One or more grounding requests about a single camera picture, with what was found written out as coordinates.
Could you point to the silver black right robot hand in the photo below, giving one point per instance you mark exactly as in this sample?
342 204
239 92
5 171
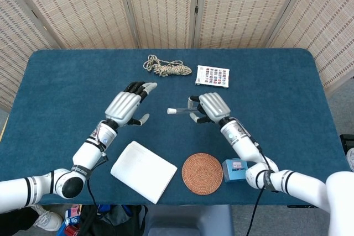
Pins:
215 106

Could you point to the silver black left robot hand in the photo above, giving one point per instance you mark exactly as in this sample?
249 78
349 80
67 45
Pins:
123 106

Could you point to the clear glass tube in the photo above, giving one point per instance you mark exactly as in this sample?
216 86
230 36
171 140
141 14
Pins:
182 110

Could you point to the small white cap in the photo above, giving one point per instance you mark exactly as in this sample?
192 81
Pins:
171 111

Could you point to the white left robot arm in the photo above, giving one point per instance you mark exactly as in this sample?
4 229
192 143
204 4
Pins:
85 156

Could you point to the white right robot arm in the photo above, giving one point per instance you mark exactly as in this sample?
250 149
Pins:
246 150

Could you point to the white box with coloured pictures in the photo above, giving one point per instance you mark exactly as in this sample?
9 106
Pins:
213 77

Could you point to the dark blue tablecloth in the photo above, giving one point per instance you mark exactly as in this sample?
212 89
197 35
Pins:
69 81

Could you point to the light blue cardboard box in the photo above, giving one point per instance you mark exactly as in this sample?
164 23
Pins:
233 171

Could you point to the white folded cloth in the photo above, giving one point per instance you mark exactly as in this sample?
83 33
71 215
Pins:
143 171

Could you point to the round woven rattan coaster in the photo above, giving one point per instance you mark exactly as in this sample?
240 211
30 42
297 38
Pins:
202 173

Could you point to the beige bamboo folding screen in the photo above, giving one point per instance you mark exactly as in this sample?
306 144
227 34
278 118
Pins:
166 6

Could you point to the black backpack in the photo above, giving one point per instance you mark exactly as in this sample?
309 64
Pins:
116 220

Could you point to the grey blue chair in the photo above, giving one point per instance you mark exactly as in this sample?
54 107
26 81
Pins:
188 219

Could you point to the blue white packet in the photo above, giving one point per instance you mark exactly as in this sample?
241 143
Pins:
73 215

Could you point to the red can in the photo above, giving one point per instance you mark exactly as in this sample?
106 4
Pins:
72 231

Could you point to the white sneaker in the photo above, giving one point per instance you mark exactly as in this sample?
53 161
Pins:
51 220

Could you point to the black box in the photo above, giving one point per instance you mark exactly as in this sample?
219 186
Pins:
348 142

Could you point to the white crumpled bag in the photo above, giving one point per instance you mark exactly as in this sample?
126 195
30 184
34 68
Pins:
350 160

